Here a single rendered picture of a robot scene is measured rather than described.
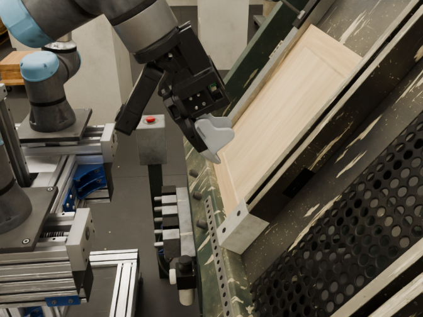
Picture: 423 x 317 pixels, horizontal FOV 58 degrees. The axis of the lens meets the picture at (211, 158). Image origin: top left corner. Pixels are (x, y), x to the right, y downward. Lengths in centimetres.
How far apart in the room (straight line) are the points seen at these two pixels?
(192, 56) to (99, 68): 298
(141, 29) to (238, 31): 446
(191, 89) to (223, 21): 437
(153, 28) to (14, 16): 17
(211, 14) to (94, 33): 186
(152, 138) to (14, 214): 75
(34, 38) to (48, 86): 79
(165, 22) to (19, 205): 63
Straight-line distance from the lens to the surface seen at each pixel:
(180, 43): 51
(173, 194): 145
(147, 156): 161
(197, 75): 52
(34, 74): 132
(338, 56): 108
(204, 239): 114
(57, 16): 52
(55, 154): 142
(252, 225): 97
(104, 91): 355
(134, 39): 49
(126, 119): 55
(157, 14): 49
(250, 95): 133
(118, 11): 49
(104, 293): 188
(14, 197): 98
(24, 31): 55
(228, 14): 487
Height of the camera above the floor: 164
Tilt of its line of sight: 32 degrees down
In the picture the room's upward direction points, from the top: straight up
